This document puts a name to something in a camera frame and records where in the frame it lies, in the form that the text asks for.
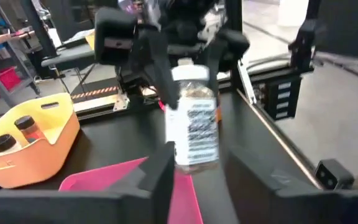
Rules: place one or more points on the yellow plastic bin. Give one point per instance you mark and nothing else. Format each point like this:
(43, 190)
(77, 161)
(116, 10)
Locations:
(36, 161)

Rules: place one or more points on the pink plastic bin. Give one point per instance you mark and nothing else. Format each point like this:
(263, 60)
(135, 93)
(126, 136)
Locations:
(185, 199)

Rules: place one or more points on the black table-level camera box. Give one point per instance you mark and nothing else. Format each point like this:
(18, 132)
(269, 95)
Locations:
(332, 174)

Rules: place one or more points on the black box white stripes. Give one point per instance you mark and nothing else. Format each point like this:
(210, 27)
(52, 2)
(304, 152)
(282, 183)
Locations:
(269, 102)

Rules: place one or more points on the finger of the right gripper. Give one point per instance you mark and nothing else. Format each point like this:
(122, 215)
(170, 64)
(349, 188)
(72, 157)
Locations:
(212, 74)
(166, 81)

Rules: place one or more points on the orange spice jar black lid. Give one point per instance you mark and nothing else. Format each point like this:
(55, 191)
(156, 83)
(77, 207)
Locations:
(25, 122)
(3, 142)
(218, 114)

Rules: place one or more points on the red storage bin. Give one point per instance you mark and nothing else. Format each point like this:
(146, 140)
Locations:
(2, 82)

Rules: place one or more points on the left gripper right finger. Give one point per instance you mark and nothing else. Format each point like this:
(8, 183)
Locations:
(291, 205)

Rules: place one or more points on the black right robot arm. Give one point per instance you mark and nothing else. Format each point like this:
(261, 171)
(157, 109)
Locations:
(179, 12)

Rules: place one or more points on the bagel seasoning jar white lid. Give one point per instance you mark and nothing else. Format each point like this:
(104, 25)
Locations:
(194, 133)

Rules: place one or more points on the hazard striped floor strip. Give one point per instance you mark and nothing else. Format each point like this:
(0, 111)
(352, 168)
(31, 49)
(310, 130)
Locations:
(95, 92)

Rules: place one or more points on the red paper tag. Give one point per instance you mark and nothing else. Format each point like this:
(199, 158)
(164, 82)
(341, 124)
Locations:
(161, 105)

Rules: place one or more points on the black frame strut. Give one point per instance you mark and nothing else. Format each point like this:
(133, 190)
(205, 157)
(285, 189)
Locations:
(303, 46)

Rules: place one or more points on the grey side table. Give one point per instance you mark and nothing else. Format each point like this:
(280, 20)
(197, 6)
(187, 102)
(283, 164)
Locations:
(70, 56)

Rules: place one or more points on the metal corner bracket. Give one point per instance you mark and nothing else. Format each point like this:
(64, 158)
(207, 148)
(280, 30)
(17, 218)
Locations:
(121, 102)

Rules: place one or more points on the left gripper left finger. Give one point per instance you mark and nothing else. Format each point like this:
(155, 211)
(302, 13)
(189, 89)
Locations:
(73, 205)

